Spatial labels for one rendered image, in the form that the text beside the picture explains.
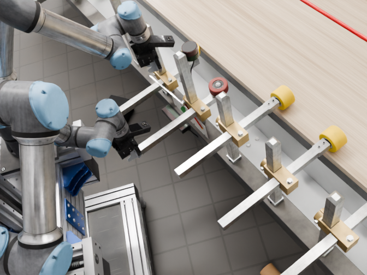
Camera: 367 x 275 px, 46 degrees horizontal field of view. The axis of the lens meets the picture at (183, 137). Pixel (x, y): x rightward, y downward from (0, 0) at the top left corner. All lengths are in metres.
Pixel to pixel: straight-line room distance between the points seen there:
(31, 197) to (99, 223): 1.26
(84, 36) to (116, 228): 1.22
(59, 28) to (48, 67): 2.19
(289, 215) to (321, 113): 0.40
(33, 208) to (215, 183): 1.55
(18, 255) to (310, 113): 1.10
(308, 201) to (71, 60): 2.30
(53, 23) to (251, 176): 0.95
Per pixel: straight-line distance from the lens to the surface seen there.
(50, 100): 1.08
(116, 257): 2.29
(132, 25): 1.59
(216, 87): 1.77
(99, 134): 1.44
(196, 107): 1.76
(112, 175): 2.75
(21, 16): 1.32
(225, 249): 2.39
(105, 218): 2.39
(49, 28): 1.36
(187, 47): 1.60
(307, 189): 1.82
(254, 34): 1.95
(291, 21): 2.00
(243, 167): 1.78
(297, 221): 1.68
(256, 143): 1.93
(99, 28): 1.59
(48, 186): 1.15
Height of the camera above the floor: 2.26
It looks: 55 degrees down
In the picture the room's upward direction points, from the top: 20 degrees counter-clockwise
